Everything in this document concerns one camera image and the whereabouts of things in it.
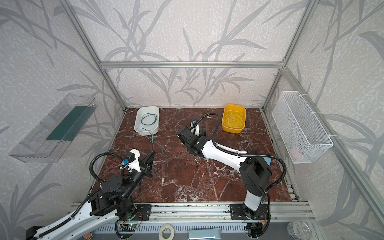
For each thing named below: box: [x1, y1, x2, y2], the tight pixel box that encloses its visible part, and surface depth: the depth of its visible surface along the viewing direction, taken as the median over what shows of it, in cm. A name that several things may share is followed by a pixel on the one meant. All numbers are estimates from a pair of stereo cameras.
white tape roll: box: [158, 223, 175, 240], surface depth 69 cm
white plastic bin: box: [134, 106, 160, 136], surface depth 114 cm
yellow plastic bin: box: [221, 104, 246, 134], surface depth 114 cm
